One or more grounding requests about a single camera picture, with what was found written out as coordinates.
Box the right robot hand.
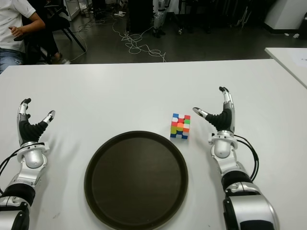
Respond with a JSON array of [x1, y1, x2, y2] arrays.
[[192, 86, 237, 138]]

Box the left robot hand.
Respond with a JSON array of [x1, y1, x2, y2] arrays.
[[16, 97, 56, 147]]

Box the multicoloured Rubik's cube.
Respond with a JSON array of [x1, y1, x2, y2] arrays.
[[170, 113, 191, 140]]

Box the white neighbouring table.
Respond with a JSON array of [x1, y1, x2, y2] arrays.
[[264, 47, 307, 89]]

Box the white paper sheet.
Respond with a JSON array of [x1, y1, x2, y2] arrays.
[[291, 56, 307, 68]]

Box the black wheeled stand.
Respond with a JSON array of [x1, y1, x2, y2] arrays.
[[167, 0, 195, 35]]

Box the dark brown round tray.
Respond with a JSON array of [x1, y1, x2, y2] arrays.
[[83, 130, 189, 230]]

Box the silver folded stand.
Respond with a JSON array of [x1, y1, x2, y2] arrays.
[[236, 6, 251, 27]]

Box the black chair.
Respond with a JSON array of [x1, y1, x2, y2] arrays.
[[23, 0, 87, 65]]

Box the person in white shirt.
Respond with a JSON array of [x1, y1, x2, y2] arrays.
[[0, 0, 46, 72]]

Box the grey humanoid robot legs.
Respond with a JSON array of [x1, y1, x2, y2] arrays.
[[152, 0, 168, 38]]

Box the white cabinet with dark base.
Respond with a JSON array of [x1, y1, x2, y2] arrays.
[[263, 0, 307, 31]]

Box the white glass-front cabinet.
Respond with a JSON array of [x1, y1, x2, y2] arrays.
[[63, 0, 81, 22]]

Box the black cabinet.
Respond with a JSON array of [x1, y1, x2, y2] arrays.
[[128, 0, 154, 33]]

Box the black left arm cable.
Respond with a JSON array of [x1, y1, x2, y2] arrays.
[[0, 148, 24, 195]]

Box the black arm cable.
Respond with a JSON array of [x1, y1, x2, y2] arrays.
[[0, 148, 24, 195], [234, 135, 260, 182]]

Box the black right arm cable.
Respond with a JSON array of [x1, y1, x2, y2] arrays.
[[234, 135, 260, 182]]

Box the white tangled floor cable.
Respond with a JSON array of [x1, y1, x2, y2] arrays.
[[112, 23, 167, 63]]

